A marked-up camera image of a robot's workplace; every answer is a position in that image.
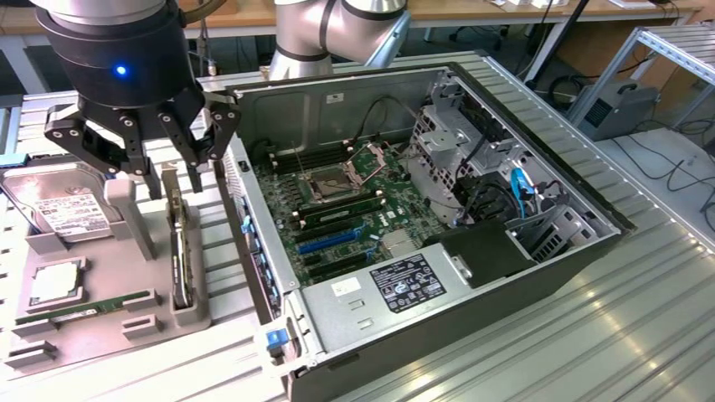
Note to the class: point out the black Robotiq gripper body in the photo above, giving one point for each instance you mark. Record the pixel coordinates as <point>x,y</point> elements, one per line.
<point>123,63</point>

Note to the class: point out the green graphics card black cooler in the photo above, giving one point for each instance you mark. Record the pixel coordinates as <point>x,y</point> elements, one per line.
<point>180,251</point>

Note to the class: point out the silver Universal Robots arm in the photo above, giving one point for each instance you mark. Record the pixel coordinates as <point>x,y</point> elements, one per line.
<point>301,33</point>

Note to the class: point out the silver hard disk drive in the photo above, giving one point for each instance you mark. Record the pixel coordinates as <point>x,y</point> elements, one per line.
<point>56,197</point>

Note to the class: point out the RAM slot with white clips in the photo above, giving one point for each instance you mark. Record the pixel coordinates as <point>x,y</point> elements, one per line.
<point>311,159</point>
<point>307,149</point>
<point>315,205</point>

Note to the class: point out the blue plastic disk caddy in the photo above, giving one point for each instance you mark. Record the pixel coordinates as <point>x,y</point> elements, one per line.
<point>11,160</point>

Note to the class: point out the green Dell motherboard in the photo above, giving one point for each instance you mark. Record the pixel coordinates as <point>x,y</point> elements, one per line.
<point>279,188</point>

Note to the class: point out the CPU socket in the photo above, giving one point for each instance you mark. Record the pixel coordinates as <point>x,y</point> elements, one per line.
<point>327,184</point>

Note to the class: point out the black RAM stick with label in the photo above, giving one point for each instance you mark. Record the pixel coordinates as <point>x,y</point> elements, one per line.
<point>340,213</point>

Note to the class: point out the grey plastic parts rack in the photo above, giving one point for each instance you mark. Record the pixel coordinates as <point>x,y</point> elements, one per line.
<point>112,272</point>

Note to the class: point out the black expansion slot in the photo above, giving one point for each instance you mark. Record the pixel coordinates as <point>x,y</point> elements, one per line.
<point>340,269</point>
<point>335,259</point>
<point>324,235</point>

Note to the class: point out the blue expansion slot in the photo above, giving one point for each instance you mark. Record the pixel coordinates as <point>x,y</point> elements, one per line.
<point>329,245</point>

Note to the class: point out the silver CPU chip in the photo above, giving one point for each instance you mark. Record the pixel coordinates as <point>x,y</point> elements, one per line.
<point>52,282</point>

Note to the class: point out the perforated silver drive cage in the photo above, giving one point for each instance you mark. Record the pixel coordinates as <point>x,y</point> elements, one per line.
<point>441,142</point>

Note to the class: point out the green RAM stick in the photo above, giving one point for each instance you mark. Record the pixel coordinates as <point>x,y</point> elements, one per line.
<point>72,312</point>

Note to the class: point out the silver finned chipset heatsink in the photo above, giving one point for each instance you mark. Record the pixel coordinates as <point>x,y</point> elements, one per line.
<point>399,245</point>

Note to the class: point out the silver power supply unit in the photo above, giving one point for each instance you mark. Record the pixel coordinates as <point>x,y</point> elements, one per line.
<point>357,301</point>

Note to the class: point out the blue plastic case latch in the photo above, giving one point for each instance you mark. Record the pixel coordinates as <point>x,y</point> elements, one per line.
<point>276,339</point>

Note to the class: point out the black plastic disk bay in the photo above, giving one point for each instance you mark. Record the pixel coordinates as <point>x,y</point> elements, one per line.
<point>491,197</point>

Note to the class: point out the wooden office desk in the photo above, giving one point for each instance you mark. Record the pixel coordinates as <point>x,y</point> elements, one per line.
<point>475,10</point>

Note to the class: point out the black plastic fan shroud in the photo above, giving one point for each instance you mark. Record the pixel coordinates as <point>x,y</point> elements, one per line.
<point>480,251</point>

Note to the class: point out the silver ventilated disk bay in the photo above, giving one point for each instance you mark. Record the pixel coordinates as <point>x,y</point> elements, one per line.
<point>552,234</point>

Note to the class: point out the black slanted stand pole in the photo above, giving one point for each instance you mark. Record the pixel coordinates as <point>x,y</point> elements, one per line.
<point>578,8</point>

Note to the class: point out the open black PC case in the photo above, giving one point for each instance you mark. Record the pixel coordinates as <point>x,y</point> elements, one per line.
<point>559,293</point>

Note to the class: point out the silver socket cover frame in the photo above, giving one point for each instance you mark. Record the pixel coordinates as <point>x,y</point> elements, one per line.
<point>376,151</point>

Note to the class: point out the aluminium profile shelf frame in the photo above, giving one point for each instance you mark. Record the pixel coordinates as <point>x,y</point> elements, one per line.
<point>670,46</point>

